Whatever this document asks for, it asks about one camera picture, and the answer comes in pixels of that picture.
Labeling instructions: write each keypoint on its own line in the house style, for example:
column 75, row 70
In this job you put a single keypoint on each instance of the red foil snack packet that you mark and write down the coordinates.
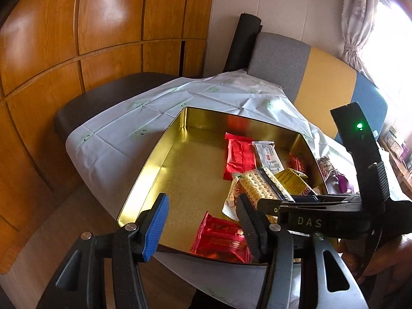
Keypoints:
column 219, row 238

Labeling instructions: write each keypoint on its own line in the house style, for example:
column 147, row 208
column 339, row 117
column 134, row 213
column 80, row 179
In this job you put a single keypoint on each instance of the clear cracker packet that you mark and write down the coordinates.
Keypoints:
column 257, row 183

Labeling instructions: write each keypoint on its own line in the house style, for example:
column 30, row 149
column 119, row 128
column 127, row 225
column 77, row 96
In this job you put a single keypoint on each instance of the wooden side desk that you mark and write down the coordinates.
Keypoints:
column 404, row 180

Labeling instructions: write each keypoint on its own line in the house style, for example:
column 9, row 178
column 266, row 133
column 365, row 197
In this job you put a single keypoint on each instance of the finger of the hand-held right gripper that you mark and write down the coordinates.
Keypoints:
column 338, row 195
column 273, row 206

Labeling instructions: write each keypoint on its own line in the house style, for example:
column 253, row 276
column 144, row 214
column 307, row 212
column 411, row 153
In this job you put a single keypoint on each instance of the small red candy packet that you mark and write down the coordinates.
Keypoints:
column 297, row 164

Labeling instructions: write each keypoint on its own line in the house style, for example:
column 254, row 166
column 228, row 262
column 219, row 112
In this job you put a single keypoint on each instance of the window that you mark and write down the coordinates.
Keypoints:
column 399, row 38

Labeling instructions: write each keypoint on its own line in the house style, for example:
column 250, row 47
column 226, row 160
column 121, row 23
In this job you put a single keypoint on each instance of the peanut packet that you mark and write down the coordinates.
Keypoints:
column 325, row 164

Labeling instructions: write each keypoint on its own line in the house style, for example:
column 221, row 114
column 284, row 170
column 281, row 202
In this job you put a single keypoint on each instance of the black rolled mat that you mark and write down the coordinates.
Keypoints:
column 241, row 45

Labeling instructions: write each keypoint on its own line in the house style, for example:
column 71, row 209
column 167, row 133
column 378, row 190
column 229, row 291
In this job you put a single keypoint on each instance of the yellow snack packet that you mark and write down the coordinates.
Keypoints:
column 291, row 180

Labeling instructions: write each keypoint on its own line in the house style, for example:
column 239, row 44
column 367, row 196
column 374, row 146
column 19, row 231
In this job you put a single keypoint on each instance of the wooden wardrobe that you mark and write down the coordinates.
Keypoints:
column 96, row 22

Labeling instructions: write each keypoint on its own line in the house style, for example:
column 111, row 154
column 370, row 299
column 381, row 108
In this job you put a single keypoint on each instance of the tied floral curtain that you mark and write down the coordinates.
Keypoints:
column 357, row 22

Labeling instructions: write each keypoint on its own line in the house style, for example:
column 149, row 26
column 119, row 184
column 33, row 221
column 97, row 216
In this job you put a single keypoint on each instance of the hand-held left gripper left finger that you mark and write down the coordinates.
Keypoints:
column 157, row 228

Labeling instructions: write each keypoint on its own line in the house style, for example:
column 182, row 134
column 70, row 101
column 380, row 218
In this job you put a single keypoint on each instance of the person's right hand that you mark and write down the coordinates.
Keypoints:
column 392, row 254

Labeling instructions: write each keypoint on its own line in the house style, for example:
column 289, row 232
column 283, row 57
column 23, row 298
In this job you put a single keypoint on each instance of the grey yellow blue chair backrest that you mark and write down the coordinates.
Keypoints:
column 325, row 77

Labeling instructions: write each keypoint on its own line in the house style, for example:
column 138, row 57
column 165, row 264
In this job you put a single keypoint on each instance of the red and white snack packet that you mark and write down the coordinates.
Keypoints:
column 231, row 199

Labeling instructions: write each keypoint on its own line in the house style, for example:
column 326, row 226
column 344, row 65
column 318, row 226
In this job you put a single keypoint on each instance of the purple candy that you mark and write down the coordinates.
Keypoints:
column 339, row 180

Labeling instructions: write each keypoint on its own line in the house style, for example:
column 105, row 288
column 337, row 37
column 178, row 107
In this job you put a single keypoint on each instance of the long red snack packet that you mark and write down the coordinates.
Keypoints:
column 238, row 154

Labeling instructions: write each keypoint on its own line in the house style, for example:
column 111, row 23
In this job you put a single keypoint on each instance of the gold and maroon tin box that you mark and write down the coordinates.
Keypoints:
column 180, row 180

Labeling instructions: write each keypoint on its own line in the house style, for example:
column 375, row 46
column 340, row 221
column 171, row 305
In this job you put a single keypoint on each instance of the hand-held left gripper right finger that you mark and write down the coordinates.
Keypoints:
column 254, row 231

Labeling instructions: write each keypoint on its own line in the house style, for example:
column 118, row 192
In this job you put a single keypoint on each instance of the white cloud-print tablecloth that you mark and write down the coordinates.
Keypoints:
column 206, row 93

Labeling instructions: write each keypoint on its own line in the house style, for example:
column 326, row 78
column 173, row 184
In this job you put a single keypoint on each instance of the purple box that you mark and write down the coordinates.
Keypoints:
column 405, row 154

